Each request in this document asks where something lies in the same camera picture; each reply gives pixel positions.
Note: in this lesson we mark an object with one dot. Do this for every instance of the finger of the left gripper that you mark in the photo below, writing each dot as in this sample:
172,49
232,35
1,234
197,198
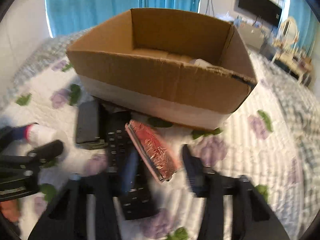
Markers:
47,152
10,134

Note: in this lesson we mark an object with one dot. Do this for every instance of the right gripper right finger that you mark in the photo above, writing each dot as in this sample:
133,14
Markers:
230,201

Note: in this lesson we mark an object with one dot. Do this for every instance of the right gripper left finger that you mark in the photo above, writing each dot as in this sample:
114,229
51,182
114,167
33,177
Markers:
66,215

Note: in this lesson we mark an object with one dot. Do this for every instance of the white tube red cap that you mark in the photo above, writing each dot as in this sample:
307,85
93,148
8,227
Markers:
39,135

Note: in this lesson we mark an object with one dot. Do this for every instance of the black remote control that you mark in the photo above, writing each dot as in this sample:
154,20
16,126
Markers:
126,168

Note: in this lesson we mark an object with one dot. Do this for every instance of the grey power bank charger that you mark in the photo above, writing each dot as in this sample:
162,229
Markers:
89,132

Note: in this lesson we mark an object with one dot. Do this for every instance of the red patterned box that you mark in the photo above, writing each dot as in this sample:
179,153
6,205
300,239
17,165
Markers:
157,156

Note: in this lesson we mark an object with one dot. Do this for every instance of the white handheld massager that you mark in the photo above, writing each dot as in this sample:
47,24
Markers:
201,63

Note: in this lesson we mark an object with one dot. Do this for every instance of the person's left hand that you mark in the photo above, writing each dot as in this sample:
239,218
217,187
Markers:
10,210

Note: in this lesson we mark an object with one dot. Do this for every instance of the white floral quilt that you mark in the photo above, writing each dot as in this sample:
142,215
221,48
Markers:
255,141

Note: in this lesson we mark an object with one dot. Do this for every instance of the grey checkered blanket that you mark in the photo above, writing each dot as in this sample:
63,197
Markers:
300,110

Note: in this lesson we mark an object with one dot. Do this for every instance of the brown cardboard box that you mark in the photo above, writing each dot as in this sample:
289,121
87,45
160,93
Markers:
139,60

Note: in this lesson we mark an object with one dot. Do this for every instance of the white vanity table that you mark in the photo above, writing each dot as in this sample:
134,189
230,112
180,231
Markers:
297,64

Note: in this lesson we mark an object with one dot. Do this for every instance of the silver mini fridge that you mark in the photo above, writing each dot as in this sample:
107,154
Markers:
253,37

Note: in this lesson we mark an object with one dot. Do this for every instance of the oval vanity mirror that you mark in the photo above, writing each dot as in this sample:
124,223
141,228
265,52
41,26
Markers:
288,31

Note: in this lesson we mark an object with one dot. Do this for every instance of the blue curtain by wardrobe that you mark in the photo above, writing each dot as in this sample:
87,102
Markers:
307,24

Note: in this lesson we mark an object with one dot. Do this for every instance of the black wall television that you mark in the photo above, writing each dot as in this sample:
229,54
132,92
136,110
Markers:
263,9

